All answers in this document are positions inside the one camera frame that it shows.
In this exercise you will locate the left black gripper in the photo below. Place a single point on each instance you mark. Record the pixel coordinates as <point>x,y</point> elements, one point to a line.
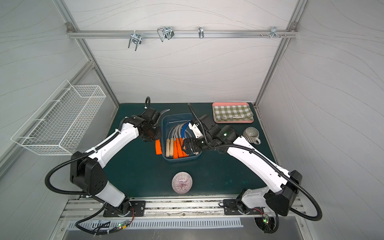
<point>153,128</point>

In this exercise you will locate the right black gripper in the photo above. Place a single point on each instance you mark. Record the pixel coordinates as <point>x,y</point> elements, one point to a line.
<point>192,142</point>

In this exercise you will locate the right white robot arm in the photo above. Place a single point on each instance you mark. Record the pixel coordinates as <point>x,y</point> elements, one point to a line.
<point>282,186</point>

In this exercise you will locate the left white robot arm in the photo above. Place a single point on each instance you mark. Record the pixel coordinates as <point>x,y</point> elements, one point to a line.
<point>87,169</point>

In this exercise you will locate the blue plastic storage box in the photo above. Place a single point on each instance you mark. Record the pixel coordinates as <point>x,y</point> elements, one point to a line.
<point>169,122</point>

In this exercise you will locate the pink tray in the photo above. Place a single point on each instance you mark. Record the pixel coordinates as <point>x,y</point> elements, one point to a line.
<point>231,104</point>

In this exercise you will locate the green checkered cloth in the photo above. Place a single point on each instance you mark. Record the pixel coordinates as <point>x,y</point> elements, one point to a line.
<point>235,113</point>

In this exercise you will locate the striped ceramic mug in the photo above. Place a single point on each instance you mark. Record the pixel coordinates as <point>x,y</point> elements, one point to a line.
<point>252,135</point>

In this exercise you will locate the purple striped bowl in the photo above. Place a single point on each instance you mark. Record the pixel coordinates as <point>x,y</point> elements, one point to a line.
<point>182,182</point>

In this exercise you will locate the metal clamp hook left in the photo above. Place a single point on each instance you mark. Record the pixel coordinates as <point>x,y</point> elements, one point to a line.
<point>135,40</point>

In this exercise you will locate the metal U-bolt hook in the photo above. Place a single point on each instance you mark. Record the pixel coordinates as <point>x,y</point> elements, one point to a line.
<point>165,33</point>

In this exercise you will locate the aluminium crossbar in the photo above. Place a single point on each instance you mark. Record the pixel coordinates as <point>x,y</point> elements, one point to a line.
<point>179,34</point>

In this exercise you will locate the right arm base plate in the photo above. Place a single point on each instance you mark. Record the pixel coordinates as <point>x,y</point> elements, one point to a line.
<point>233,208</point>

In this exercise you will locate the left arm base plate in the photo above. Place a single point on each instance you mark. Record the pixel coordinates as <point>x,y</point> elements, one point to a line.
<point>126,209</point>

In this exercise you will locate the white wire basket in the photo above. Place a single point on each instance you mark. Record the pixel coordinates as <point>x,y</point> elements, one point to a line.
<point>57,127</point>

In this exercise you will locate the small metal ring hook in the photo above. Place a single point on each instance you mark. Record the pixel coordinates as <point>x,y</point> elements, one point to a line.
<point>201,32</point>

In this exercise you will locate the aluminium front rail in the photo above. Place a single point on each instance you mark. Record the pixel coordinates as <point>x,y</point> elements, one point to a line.
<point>155,208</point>

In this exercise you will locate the slotted cable duct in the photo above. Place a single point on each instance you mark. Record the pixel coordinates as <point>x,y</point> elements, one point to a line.
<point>152,224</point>

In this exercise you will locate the metal bracket hook right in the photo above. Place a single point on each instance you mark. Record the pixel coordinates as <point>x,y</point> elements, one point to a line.
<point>273,33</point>

